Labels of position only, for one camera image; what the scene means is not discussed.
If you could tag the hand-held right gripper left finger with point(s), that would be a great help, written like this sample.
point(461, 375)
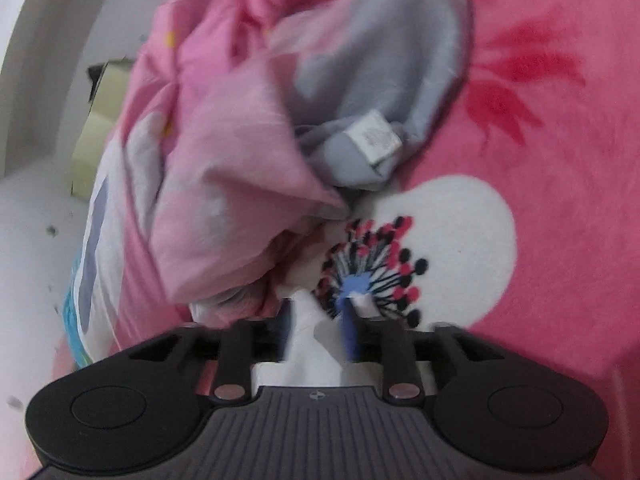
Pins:
point(285, 330)

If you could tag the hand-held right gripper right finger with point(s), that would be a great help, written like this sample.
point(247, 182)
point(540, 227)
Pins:
point(350, 330)

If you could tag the white sweatshirt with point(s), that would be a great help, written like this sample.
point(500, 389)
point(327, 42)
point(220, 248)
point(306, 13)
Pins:
point(310, 340)

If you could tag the pink teal patterned duvet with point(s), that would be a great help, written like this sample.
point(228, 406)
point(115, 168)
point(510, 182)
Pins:
point(225, 160)

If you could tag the pink floral blanket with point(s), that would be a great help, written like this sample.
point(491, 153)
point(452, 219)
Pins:
point(550, 160)

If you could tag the pale yellow wardrobe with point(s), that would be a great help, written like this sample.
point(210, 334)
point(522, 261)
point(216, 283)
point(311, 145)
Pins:
point(100, 130)

